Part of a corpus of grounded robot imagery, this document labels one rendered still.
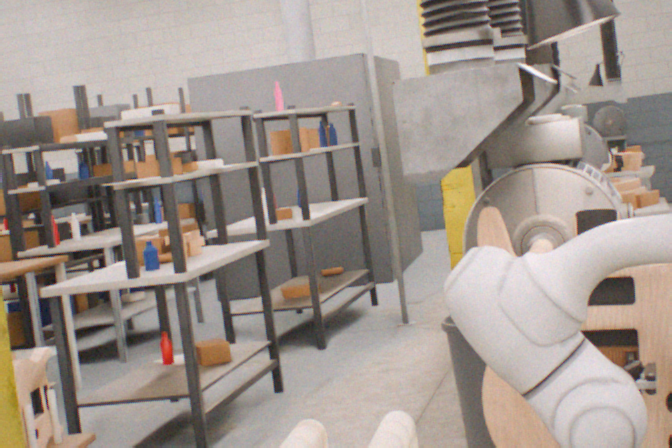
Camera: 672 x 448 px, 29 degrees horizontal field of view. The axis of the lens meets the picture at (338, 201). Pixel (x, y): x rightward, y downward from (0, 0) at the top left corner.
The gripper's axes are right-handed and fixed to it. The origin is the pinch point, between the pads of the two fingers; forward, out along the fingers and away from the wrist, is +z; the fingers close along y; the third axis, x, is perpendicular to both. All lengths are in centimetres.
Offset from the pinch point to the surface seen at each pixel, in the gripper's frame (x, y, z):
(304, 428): 9, -25, -74
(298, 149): 26, -208, 683
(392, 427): 9, -17, -76
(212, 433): -117, -210, 462
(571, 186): 24.3, -3.7, 19.3
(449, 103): 37.8, -18.2, -9.8
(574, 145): 30.5, -3.1, 23.9
